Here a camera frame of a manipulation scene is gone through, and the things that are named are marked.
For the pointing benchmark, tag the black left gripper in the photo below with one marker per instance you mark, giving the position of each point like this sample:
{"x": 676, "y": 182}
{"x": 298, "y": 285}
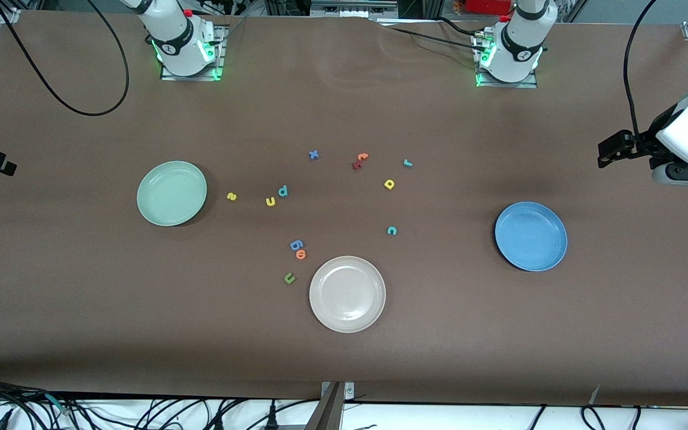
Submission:
{"x": 642, "y": 144}

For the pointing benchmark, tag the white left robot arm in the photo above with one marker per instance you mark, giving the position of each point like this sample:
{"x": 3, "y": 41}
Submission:
{"x": 517, "y": 42}

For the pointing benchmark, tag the blue plate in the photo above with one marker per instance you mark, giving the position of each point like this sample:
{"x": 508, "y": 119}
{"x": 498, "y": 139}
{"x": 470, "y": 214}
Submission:
{"x": 531, "y": 236}

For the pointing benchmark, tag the pale green plate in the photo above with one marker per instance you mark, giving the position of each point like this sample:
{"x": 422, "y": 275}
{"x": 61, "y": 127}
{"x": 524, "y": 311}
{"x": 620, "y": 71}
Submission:
{"x": 172, "y": 193}

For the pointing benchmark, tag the red box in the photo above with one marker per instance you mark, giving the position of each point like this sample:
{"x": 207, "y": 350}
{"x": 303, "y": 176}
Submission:
{"x": 487, "y": 6}

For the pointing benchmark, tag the white paper scrap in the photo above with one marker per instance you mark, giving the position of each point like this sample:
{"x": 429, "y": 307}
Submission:
{"x": 593, "y": 394}

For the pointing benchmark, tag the blue foam letter g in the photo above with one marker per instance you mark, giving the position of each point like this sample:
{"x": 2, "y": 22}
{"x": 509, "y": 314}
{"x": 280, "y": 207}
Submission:
{"x": 294, "y": 243}

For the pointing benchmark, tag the beige plate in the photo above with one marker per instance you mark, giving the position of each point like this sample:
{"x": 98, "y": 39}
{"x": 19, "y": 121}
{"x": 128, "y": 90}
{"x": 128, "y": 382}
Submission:
{"x": 347, "y": 294}

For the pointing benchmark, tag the brown table cover sheet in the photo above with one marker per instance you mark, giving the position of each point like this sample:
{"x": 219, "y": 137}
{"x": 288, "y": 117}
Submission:
{"x": 344, "y": 358}

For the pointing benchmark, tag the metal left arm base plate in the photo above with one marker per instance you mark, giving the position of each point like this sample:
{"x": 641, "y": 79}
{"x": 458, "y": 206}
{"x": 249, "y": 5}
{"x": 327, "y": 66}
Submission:
{"x": 508, "y": 85}

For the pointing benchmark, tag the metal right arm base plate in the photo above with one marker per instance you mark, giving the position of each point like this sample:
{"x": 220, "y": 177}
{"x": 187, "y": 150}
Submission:
{"x": 220, "y": 54}

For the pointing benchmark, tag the grey metal rail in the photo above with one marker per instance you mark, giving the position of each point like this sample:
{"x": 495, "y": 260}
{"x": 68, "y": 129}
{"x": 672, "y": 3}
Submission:
{"x": 350, "y": 9}

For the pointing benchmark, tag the metal post bracket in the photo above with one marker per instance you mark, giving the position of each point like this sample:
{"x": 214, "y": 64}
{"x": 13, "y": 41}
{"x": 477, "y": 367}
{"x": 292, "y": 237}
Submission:
{"x": 350, "y": 391}

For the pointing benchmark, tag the metal camera post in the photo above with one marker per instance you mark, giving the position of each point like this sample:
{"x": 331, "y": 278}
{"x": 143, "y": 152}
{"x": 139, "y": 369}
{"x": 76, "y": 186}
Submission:
{"x": 329, "y": 412}

